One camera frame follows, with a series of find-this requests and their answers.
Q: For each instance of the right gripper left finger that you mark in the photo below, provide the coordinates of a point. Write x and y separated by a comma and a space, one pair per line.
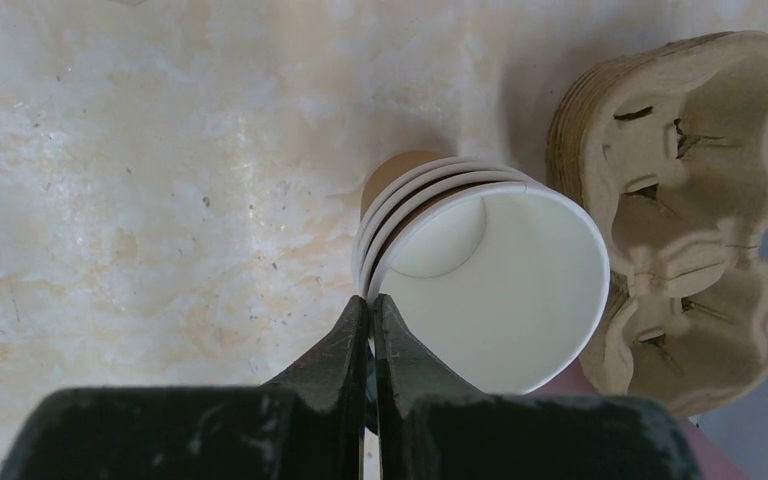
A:
307, 422

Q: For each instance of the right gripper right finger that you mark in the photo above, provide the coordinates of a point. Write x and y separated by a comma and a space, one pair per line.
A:
432, 424

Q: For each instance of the stack of paper cups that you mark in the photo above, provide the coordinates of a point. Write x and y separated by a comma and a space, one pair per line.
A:
503, 278

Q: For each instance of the cardboard cup carrier stack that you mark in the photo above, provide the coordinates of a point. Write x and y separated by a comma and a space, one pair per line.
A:
667, 151

